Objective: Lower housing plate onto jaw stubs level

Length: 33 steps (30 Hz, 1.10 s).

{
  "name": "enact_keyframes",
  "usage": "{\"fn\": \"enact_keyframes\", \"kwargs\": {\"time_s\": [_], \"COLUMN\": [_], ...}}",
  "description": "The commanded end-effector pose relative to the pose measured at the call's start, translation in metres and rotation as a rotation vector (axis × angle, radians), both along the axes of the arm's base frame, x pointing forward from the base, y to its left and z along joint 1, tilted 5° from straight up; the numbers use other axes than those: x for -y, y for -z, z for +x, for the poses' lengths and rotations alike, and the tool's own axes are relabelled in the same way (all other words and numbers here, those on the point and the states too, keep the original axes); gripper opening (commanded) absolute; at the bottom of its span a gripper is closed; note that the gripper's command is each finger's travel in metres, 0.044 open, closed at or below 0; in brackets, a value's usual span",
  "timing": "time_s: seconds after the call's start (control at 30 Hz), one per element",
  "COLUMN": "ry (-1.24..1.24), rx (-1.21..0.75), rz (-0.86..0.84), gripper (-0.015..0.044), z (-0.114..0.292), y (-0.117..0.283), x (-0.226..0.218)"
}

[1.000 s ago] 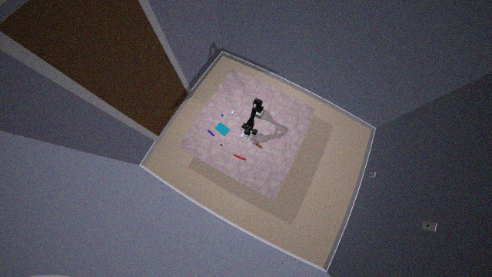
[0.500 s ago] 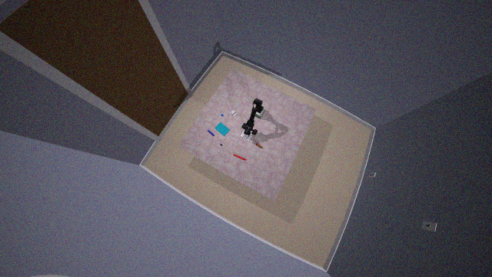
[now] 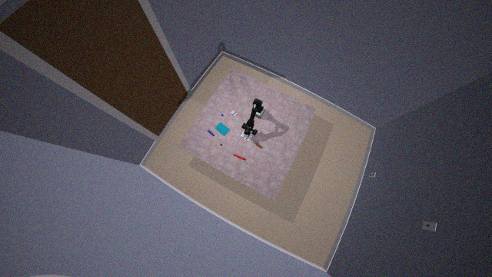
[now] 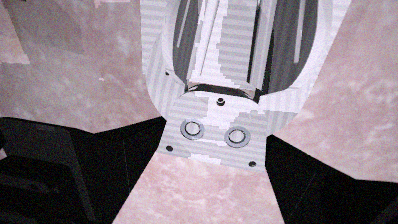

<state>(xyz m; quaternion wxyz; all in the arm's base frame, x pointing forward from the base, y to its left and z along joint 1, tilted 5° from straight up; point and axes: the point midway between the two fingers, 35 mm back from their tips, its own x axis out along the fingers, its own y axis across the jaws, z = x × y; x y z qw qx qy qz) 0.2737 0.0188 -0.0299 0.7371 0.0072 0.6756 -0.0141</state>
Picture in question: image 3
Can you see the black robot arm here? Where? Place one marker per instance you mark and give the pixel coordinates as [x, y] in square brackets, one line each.
[250, 122]

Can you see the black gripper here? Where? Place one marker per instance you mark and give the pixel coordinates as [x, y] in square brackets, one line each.
[254, 131]

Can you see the cyan flat plate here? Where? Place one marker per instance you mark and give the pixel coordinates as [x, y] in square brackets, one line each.
[222, 129]

